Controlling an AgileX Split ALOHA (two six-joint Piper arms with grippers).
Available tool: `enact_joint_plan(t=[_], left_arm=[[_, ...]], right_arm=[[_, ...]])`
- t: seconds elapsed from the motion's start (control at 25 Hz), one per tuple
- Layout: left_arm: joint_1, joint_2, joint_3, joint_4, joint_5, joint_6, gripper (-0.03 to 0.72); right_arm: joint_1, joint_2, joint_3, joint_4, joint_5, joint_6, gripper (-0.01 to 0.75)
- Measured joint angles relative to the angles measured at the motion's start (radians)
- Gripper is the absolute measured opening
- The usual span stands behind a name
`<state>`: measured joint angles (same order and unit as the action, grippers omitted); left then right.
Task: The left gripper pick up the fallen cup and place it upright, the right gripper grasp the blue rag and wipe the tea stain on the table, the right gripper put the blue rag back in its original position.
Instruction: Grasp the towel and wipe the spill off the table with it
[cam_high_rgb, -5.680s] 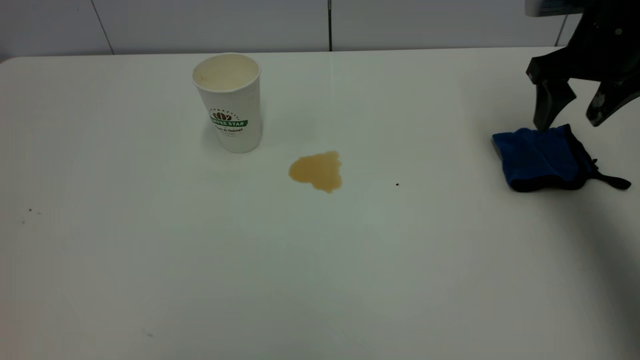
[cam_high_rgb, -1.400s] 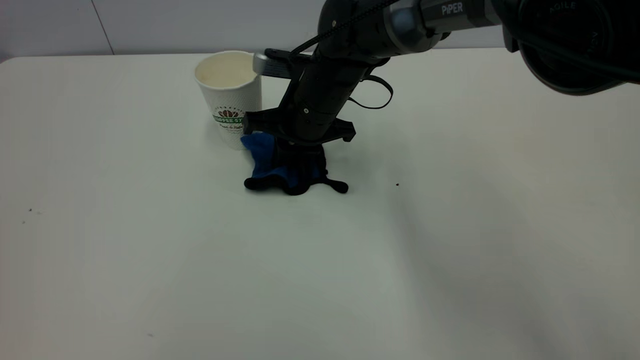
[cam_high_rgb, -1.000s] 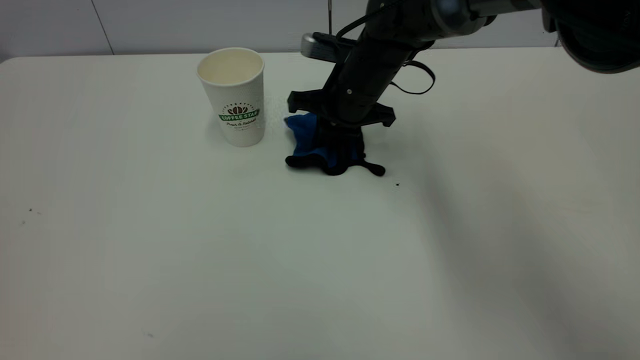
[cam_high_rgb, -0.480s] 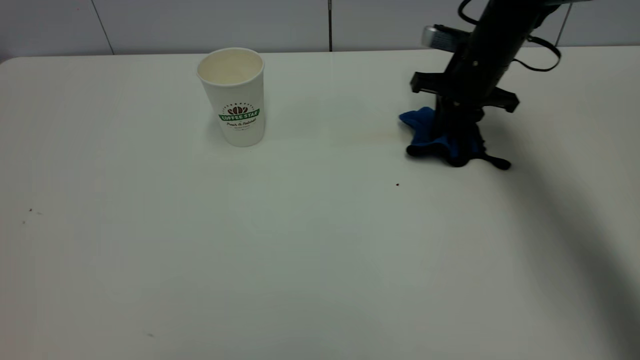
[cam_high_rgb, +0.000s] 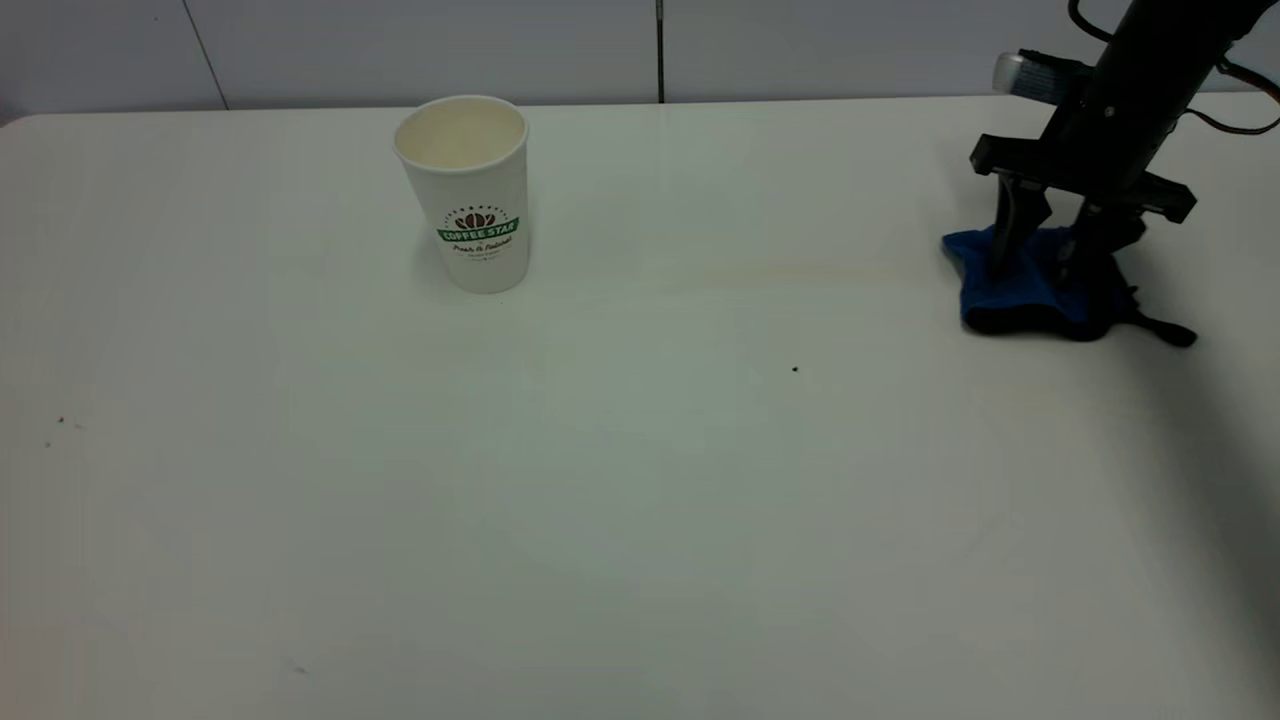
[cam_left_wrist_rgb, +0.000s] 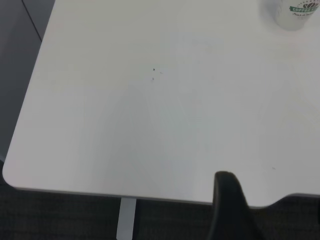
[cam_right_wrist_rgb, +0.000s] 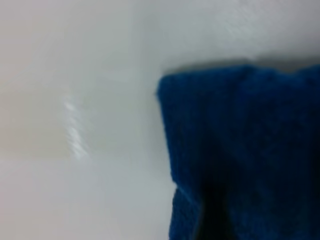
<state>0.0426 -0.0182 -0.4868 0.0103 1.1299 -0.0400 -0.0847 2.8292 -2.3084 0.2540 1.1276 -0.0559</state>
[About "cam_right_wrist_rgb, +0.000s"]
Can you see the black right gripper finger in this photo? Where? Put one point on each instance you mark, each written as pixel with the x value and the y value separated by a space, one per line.
pixel 215 215

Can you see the blue cloth with black trim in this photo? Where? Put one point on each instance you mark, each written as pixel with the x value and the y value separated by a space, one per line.
pixel 250 130

